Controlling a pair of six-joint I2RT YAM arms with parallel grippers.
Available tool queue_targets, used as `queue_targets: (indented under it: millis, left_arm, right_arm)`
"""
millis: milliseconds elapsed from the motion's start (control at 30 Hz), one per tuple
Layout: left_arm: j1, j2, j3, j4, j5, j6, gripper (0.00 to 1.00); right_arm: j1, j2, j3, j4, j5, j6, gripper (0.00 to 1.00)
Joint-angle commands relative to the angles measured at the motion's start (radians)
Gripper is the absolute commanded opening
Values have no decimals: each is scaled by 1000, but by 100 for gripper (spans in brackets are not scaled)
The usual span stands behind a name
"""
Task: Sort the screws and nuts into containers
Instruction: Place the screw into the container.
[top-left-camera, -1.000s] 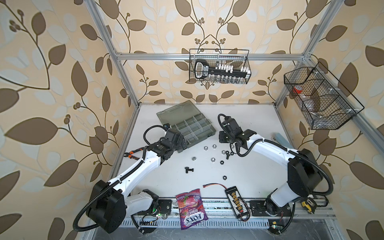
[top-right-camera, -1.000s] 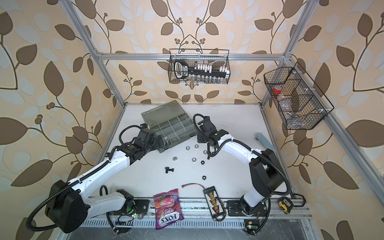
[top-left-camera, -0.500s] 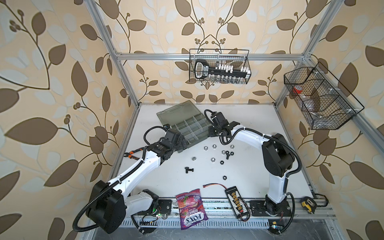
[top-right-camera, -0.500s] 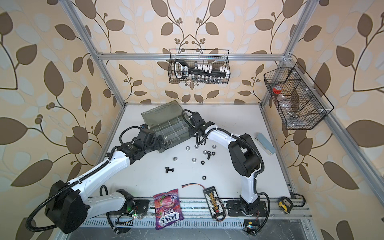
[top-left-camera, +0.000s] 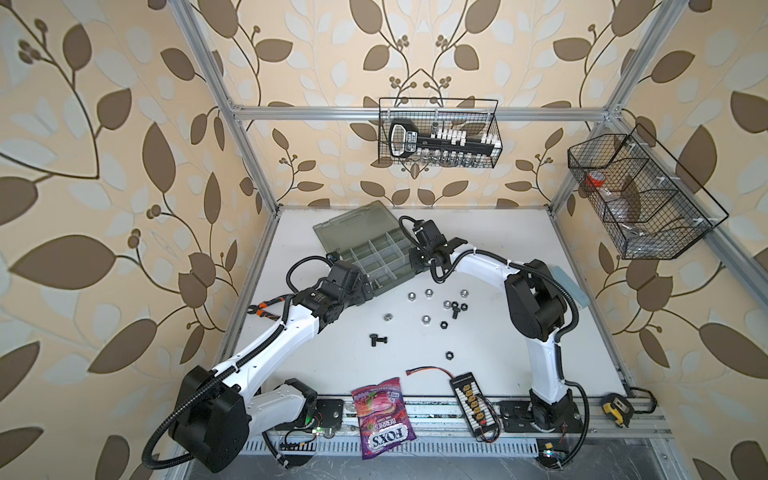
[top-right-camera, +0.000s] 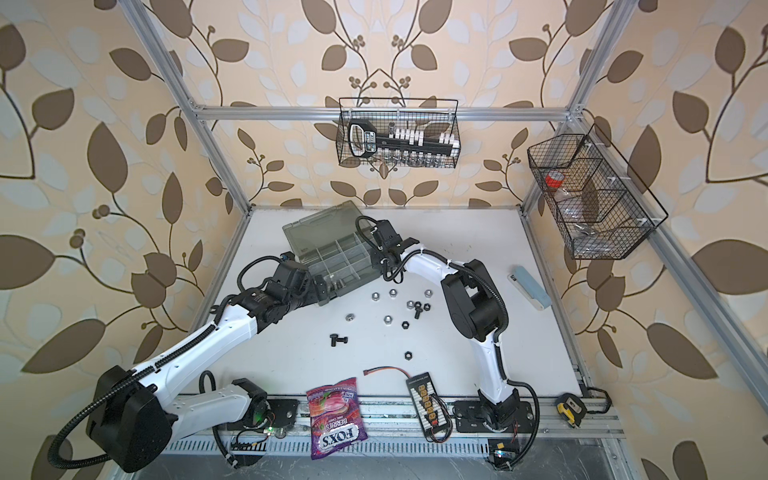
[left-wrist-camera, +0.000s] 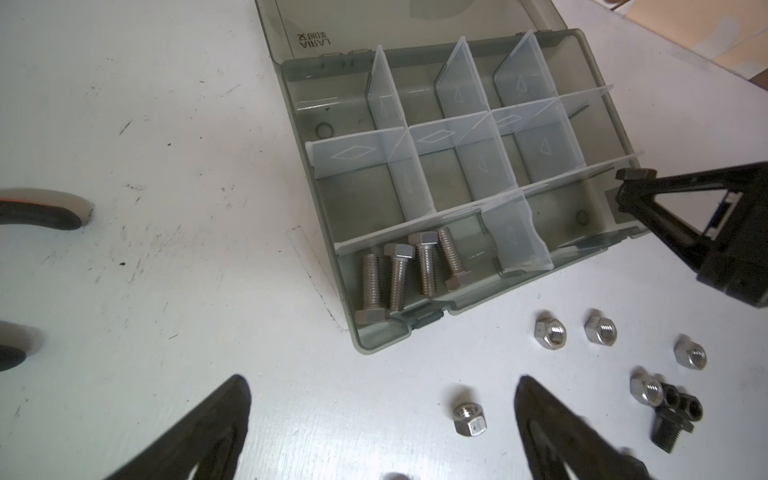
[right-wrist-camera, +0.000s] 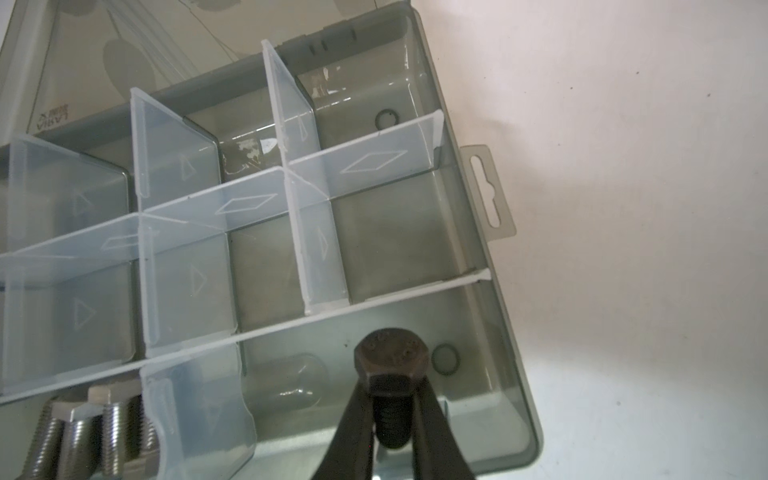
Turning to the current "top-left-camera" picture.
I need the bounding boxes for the orange black pliers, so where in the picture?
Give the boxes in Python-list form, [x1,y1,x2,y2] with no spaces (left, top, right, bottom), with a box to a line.
[246,296,286,321]

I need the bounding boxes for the black wire basket right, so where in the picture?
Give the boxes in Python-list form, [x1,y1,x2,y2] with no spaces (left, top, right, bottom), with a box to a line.
[567,124,729,260]

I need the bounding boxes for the grey plastic organizer box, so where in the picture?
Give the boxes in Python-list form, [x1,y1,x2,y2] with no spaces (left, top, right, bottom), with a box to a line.
[313,201,416,296]

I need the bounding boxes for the yellow tape measure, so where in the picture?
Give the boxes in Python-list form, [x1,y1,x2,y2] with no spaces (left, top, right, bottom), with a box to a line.
[600,393,635,428]

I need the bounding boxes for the socket set with ratchet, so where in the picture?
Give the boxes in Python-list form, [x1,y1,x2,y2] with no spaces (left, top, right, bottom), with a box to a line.
[384,119,502,161]

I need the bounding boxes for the red black wire lead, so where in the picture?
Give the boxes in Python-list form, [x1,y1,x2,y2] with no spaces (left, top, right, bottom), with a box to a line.
[405,366,455,379]

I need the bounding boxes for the black wire basket centre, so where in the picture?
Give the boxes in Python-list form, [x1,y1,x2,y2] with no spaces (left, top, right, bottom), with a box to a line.
[378,96,503,169]

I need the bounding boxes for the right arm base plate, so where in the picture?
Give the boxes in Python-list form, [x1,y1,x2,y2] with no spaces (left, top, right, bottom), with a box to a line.
[498,400,584,435]

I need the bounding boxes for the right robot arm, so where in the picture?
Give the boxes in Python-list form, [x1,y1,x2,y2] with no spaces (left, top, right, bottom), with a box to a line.
[398,215,579,431]

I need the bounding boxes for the purple Fox's candy bag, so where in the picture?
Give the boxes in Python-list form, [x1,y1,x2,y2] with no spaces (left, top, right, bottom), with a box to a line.
[352,377,417,460]

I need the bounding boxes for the red item in basket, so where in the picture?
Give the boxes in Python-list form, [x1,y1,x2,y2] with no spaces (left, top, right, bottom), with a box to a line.
[585,170,607,189]

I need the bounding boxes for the black wire basket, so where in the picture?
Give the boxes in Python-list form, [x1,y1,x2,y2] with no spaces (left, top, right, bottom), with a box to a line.
[378,96,503,169]
[567,124,729,260]

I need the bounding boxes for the light blue sharpening block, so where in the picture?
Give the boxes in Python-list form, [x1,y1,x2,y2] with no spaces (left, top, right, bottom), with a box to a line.
[551,266,590,309]

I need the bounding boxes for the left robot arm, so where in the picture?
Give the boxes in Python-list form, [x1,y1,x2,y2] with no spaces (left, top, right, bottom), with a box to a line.
[141,260,374,473]

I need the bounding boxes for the black parallel charging board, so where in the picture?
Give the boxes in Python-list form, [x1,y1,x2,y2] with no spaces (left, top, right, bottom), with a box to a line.
[449,372,502,443]

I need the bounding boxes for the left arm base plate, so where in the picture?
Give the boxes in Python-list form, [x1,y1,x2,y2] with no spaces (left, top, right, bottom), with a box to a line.
[281,397,346,434]

